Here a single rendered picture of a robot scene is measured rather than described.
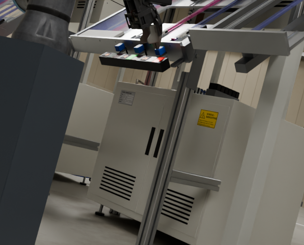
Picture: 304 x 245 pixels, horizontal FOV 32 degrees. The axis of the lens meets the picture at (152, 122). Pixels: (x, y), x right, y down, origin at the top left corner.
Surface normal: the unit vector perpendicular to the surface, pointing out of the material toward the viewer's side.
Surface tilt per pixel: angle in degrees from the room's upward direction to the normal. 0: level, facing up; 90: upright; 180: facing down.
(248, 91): 90
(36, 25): 73
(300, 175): 90
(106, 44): 133
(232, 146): 90
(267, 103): 90
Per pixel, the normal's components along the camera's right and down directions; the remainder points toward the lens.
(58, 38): 0.76, -0.13
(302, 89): -0.43, -0.14
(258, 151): -0.70, -0.21
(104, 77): 0.86, 0.22
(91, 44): -0.69, 0.50
